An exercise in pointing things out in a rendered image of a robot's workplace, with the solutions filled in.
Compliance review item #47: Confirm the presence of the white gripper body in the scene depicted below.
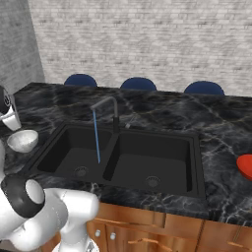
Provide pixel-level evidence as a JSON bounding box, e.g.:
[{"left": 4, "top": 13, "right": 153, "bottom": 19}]
[{"left": 0, "top": 105, "right": 23, "bottom": 132}]

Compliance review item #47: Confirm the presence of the white bowl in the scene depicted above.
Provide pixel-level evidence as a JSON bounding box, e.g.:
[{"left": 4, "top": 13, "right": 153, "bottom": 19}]
[{"left": 7, "top": 129, "right": 39, "bottom": 154}]

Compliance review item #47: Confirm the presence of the black double sink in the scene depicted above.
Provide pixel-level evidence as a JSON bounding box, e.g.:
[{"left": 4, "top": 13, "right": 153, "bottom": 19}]
[{"left": 29, "top": 121, "right": 207, "bottom": 200}]

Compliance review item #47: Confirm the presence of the red bowl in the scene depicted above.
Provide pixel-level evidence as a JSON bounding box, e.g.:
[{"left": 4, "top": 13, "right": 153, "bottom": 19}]
[{"left": 235, "top": 154, "right": 252, "bottom": 182}]

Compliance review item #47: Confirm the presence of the blue chair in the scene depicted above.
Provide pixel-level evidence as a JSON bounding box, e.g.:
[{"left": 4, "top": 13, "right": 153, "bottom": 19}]
[
  {"left": 119, "top": 77, "right": 158, "bottom": 92},
  {"left": 63, "top": 73, "right": 98, "bottom": 89},
  {"left": 183, "top": 81, "right": 226, "bottom": 96}
]

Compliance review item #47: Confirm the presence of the blue water stream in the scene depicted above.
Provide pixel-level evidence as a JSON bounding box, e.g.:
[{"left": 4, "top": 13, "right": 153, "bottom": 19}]
[{"left": 92, "top": 108, "right": 101, "bottom": 164}]

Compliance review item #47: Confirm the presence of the dark grey tap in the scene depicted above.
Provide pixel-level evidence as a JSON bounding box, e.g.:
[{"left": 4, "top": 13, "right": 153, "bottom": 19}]
[{"left": 90, "top": 95, "right": 121, "bottom": 135}]

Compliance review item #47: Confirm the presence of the grey tap lever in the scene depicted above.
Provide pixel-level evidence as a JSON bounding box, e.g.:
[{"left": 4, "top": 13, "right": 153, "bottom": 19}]
[{"left": 125, "top": 113, "right": 139, "bottom": 129}]

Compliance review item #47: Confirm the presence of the wooden cupboard door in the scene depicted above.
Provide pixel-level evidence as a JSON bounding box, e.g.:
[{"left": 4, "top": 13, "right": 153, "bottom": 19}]
[
  {"left": 86, "top": 220, "right": 110, "bottom": 252},
  {"left": 105, "top": 223, "right": 199, "bottom": 252},
  {"left": 196, "top": 220, "right": 252, "bottom": 252}
]

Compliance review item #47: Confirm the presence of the wooden false drawer front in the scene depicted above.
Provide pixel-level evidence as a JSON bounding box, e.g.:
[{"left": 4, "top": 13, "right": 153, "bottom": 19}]
[{"left": 97, "top": 202, "right": 205, "bottom": 238}]

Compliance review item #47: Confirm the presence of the wooden door handle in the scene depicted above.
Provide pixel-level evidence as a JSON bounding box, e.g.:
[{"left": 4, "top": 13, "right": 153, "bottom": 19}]
[
  {"left": 226, "top": 241, "right": 252, "bottom": 251},
  {"left": 127, "top": 237, "right": 173, "bottom": 252}
]

